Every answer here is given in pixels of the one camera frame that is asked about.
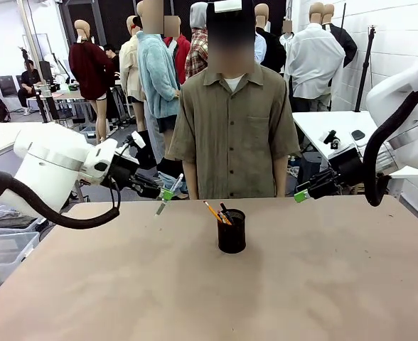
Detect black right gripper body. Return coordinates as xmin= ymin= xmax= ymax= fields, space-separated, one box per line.
xmin=328 ymin=146 xmax=365 ymax=188

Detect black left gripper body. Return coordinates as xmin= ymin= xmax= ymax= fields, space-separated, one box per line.
xmin=102 ymin=156 xmax=141 ymax=190

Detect white ballpoint pen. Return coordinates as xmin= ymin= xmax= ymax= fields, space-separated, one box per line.
xmin=154 ymin=173 xmax=185 ymax=217

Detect yellow pencil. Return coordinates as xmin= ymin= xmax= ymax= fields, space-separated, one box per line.
xmin=203 ymin=200 xmax=232 ymax=226

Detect black pen red tip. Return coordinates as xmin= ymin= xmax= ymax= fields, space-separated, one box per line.
xmin=218 ymin=202 xmax=232 ymax=224

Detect person's left forearm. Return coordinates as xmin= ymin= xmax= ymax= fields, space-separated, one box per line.
xmin=273 ymin=156 xmax=289 ymax=199

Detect person's right forearm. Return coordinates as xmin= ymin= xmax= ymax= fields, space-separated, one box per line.
xmin=181 ymin=161 xmax=200 ymax=200

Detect black mesh pen holder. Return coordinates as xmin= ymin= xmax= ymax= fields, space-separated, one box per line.
xmin=217 ymin=208 xmax=247 ymax=255

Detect jeans heap on floor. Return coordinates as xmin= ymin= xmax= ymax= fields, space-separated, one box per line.
xmin=156 ymin=158 xmax=189 ymax=200

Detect black trousers heap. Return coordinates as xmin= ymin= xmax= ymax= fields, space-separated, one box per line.
xmin=136 ymin=130 xmax=158 ymax=170

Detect white side table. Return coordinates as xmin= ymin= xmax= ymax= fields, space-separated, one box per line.
xmin=291 ymin=110 xmax=418 ymax=179

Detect person in olive shirt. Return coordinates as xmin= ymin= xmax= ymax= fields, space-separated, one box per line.
xmin=166 ymin=0 xmax=301 ymax=201

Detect mannequin in blue fleece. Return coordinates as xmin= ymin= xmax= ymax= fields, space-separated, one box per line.
xmin=136 ymin=0 xmax=189 ymax=161

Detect mannequin in cream jacket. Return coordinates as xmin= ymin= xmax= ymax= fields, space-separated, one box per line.
xmin=119 ymin=15 xmax=148 ymax=133

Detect mannequin in white shirt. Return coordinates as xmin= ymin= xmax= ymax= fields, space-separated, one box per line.
xmin=284 ymin=2 xmax=347 ymax=113

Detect black tripod stand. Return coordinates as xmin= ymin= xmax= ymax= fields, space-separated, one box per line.
xmin=353 ymin=24 xmax=378 ymax=113

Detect mannequin in maroon sweater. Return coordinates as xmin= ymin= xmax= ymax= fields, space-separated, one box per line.
xmin=68 ymin=19 xmax=117 ymax=145

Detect black-haired person in black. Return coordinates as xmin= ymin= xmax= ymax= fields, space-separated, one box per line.
xmin=103 ymin=43 xmax=122 ymax=80

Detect mannequin in black jacket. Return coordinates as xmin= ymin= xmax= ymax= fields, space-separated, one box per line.
xmin=321 ymin=3 xmax=358 ymax=69

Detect white work table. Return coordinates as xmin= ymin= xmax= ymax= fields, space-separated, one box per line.
xmin=0 ymin=122 xmax=26 ymax=161

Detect seated person in black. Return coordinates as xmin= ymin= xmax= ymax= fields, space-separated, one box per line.
xmin=16 ymin=59 xmax=43 ymax=117

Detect mannequin in red jacket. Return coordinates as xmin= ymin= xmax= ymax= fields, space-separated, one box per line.
xmin=164 ymin=16 xmax=193 ymax=86

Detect black backpack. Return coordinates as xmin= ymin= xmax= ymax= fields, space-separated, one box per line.
xmin=0 ymin=94 xmax=12 ymax=124

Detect mannequin in plaid shirt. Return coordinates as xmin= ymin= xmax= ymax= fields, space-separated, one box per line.
xmin=184 ymin=2 xmax=210 ymax=80

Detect mannequin in black coat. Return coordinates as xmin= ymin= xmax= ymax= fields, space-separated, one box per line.
xmin=253 ymin=3 xmax=288 ymax=75

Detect mannequin in light blue shirt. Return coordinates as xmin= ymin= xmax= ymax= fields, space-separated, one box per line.
xmin=253 ymin=31 xmax=267 ymax=65

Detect right arm black cable sleeve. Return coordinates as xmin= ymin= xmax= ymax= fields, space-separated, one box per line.
xmin=363 ymin=90 xmax=418 ymax=208

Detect arm black cable sleeve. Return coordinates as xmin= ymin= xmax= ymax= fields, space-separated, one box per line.
xmin=0 ymin=168 xmax=122 ymax=230
xmin=363 ymin=90 xmax=418 ymax=208

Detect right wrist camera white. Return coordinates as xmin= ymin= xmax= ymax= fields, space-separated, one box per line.
xmin=322 ymin=129 xmax=342 ymax=151

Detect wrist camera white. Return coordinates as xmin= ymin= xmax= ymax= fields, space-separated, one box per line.
xmin=322 ymin=129 xmax=342 ymax=151
xmin=123 ymin=130 xmax=147 ymax=151

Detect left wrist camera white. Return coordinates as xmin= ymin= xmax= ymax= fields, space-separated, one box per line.
xmin=123 ymin=130 xmax=147 ymax=151

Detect left arm black cable sleeve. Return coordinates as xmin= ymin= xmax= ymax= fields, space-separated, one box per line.
xmin=0 ymin=168 xmax=122 ymax=230

